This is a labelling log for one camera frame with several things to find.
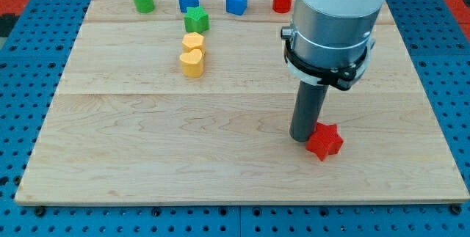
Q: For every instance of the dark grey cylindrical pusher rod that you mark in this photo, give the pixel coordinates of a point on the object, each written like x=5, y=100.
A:
x=306, y=112

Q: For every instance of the red star block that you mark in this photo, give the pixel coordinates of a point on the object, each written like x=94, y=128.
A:
x=324, y=141

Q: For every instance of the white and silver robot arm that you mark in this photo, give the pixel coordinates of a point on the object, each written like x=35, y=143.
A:
x=328, y=43

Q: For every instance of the yellow heart block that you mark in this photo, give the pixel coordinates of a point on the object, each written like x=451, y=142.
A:
x=192, y=64

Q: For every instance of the blue cube block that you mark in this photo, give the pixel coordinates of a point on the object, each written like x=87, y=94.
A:
x=236, y=7

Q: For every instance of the yellow pentagon block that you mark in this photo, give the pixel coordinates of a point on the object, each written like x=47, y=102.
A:
x=192, y=41

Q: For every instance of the green star block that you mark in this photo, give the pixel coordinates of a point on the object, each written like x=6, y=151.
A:
x=196, y=20

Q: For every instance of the light wooden board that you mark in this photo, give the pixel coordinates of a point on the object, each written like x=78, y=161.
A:
x=127, y=128

